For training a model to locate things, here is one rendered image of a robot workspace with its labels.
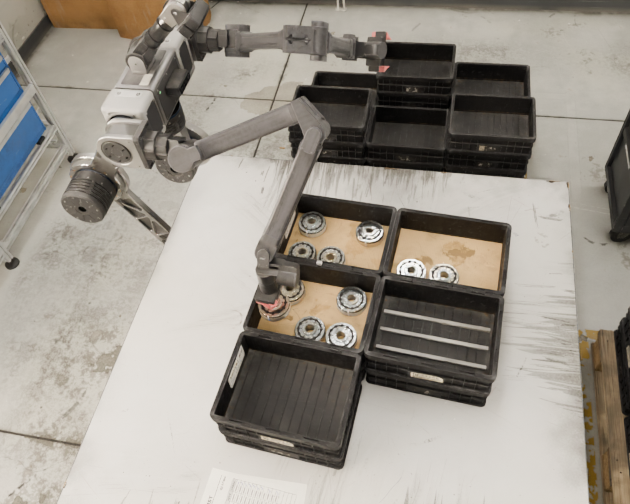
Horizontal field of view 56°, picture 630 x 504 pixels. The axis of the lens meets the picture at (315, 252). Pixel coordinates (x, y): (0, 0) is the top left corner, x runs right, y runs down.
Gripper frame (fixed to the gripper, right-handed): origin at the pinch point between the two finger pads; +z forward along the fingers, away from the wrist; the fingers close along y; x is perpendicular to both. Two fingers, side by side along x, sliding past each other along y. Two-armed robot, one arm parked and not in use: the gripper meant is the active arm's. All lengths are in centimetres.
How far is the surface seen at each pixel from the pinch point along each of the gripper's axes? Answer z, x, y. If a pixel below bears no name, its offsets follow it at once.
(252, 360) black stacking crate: 14.7, 3.8, -15.5
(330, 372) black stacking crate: 13.7, -22.4, -13.6
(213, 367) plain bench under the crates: 28.2, 20.2, -16.4
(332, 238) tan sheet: 15.6, -9.3, 38.6
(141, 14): 89, 190, 246
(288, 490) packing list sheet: 25, -18, -49
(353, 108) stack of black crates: 54, 9, 147
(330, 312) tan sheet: 14.3, -16.7, 7.7
